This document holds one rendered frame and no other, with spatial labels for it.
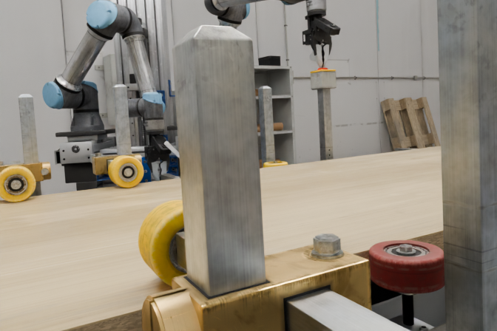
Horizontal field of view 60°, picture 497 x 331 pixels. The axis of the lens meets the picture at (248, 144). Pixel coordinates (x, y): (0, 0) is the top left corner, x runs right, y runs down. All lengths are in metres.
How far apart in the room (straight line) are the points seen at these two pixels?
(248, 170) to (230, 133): 0.02
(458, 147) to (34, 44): 3.77
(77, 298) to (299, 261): 0.25
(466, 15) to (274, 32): 4.69
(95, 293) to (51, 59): 3.59
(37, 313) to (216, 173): 0.27
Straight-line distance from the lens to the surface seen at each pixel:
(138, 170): 1.14
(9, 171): 1.10
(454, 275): 0.42
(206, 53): 0.23
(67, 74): 2.01
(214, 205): 0.23
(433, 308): 0.74
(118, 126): 1.33
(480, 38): 0.38
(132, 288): 0.47
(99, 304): 0.44
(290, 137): 4.59
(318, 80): 1.65
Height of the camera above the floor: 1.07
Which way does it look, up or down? 4 degrees down
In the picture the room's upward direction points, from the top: 3 degrees counter-clockwise
